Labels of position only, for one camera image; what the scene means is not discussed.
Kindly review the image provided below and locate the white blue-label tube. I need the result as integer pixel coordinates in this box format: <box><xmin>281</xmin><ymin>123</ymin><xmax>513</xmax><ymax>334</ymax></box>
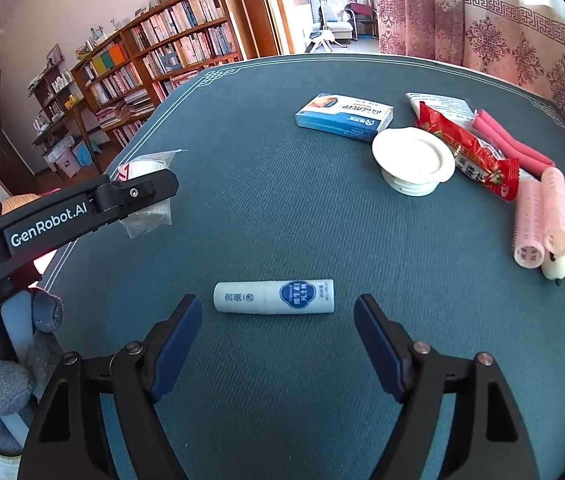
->
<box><xmin>213</xmin><ymin>278</ymin><xmax>335</xmax><ymax>315</ymax></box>

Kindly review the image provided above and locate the white stool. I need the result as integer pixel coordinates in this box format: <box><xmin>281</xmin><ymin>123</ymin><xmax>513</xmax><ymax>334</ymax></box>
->
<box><xmin>306</xmin><ymin>30</ymin><xmax>348</xmax><ymax>54</ymax></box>

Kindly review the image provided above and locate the wooden door frame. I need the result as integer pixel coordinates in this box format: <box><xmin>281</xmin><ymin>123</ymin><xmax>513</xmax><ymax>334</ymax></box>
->
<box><xmin>235</xmin><ymin>0</ymin><xmax>308</xmax><ymax>58</ymax></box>

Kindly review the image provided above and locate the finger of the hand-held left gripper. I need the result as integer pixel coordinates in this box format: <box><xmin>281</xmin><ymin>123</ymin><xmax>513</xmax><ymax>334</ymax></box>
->
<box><xmin>93</xmin><ymin>169</ymin><xmax>180</xmax><ymax>224</ymax></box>

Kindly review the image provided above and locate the teal table cover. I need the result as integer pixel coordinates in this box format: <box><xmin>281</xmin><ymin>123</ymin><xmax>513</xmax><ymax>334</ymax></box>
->
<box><xmin>37</xmin><ymin>54</ymin><xmax>565</xmax><ymax>480</ymax></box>

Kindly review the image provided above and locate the patterned pink curtain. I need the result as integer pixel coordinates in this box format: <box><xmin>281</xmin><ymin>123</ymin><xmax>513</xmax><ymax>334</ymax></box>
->
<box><xmin>367</xmin><ymin>0</ymin><xmax>565</xmax><ymax>161</ymax></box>

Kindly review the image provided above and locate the dark red chair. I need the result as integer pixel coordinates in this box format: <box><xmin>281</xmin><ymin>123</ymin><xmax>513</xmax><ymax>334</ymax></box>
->
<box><xmin>345</xmin><ymin>2</ymin><xmax>379</xmax><ymax>42</ymax></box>

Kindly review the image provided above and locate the white text-printed packet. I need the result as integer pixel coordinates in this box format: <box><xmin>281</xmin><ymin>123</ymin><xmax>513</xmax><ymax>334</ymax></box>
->
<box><xmin>405</xmin><ymin>92</ymin><xmax>478</xmax><ymax>121</ymax></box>

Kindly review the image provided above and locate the clear white red-print packet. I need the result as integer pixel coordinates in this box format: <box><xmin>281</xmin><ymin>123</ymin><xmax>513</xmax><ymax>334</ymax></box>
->
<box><xmin>116</xmin><ymin>149</ymin><xmax>188</xmax><ymax>238</ymax></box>

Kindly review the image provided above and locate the slim pink hair roller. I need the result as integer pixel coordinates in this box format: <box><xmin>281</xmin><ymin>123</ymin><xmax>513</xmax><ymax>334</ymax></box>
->
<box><xmin>542</xmin><ymin>166</ymin><xmax>565</xmax><ymax>252</ymax></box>
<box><xmin>515</xmin><ymin>177</ymin><xmax>546</xmax><ymax>268</ymax></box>

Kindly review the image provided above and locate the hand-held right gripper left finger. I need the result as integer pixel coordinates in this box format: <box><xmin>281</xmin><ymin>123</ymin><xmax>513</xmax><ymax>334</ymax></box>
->
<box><xmin>21</xmin><ymin>294</ymin><xmax>204</xmax><ymax>480</ymax></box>

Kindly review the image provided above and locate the large wooden bookshelf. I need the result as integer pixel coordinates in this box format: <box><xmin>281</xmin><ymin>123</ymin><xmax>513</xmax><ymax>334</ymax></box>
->
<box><xmin>70</xmin><ymin>0</ymin><xmax>258</xmax><ymax>148</ymax></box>

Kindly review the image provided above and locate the white round lid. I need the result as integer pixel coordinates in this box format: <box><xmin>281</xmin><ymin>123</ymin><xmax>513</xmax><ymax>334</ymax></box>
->
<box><xmin>371</xmin><ymin>127</ymin><xmax>456</xmax><ymax>196</ymax></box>

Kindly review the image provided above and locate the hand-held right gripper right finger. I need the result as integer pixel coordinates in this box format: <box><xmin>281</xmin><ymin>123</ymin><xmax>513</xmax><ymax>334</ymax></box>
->
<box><xmin>353</xmin><ymin>294</ymin><xmax>540</xmax><ymax>480</ymax></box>

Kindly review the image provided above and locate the small wooden shelf unit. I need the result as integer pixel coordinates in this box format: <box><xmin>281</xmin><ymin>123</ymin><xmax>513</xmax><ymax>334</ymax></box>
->
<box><xmin>27</xmin><ymin>45</ymin><xmax>108</xmax><ymax>181</ymax></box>

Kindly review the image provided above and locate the red snack packet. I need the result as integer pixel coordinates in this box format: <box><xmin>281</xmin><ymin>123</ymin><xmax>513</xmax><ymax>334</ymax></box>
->
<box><xmin>415</xmin><ymin>101</ymin><xmax>520</xmax><ymax>201</ymax></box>

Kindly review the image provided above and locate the blue white medicine box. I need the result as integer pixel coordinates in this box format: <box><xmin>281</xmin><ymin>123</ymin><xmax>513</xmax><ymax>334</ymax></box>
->
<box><xmin>295</xmin><ymin>93</ymin><xmax>394</xmax><ymax>142</ymax></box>

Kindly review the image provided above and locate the pink foam bendy curler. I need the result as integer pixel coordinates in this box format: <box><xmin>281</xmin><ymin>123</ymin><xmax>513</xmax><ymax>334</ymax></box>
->
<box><xmin>471</xmin><ymin>109</ymin><xmax>556</xmax><ymax>177</ymax></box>

